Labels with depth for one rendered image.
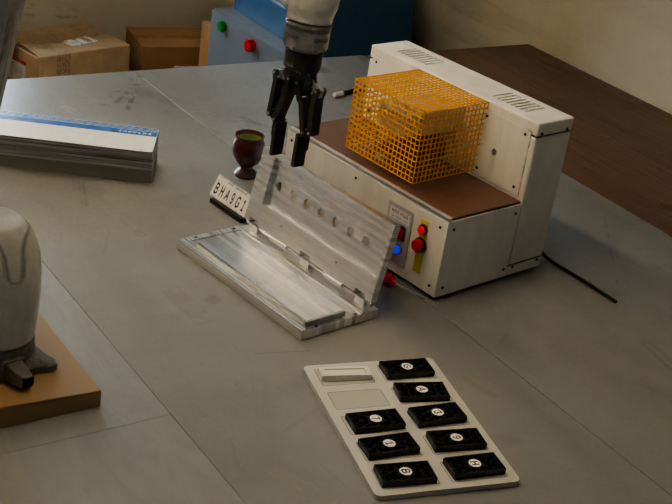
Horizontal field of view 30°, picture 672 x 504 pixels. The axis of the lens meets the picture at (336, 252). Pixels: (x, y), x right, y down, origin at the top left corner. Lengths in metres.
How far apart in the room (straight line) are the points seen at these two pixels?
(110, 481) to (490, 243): 1.10
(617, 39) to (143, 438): 2.71
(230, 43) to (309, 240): 2.48
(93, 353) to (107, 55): 3.66
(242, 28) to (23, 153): 2.05
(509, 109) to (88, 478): 1.27
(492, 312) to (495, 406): 0.37
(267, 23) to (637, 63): 1.50
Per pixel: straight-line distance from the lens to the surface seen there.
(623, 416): 2.48
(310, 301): 2.60
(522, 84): 4.27
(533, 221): 2.87
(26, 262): 2.16
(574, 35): 4.58
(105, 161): 3.09
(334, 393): 2.33
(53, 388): 2.23
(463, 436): 2.26
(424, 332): 2.60
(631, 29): 4.39
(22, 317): 2.19
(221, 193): 3.01
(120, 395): 2.28
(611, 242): 3.20
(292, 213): 2.77
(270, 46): 4.84
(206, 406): 2.27
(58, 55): 5.80
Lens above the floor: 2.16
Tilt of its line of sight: 26 degrees down
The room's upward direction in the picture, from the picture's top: 9 degrees clockwise
